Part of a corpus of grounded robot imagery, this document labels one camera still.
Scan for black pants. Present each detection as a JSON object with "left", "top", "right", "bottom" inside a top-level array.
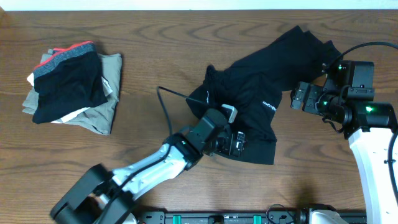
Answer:
[{"left": 187, "top": 26, "right": 340, "bottom": 165}]

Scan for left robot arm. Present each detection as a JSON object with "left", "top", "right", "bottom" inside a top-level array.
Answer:
[{"left": 50, "top": 105, "right": 238, "bottom": 223}]

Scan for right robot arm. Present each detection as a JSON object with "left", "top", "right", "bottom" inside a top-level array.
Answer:
[{"left": 290, "top": 82, "right": 397, "bottom": 223}]

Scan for khaki folded garment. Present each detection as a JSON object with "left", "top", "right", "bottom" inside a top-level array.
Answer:
[{"left": 23, "top": 49, "right": 122, "bottom": 135}]

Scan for black folded shorts grey waistband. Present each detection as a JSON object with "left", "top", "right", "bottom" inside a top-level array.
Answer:
[{"left": 32, "top": 41, "right": 107, "bottom": 124}]

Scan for white folded garment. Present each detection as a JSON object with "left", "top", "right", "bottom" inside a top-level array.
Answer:
[{"left": 27, "top": 73, "right": 113, "bottom": 124}]

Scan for right black cable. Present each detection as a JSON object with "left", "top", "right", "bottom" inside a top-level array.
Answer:
[{"left": 323, "top": 41, "right": 398, "bottom": 206}]

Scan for black cable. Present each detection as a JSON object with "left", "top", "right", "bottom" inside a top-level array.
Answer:
[
  {"left": 323, "top": 41, "right": 398, "bottom": 206},
  {"left": 156, "top": 85, "right": 212, "bottom": 138}
]

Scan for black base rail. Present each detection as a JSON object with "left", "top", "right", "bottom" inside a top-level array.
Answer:
[{"left": 136, "top": 210, "right": 368, "bottom": 224}]

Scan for left black cable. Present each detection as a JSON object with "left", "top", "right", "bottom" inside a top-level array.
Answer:
[{"left": 156, "top": 85, "right": 212, "bottom": 138}]

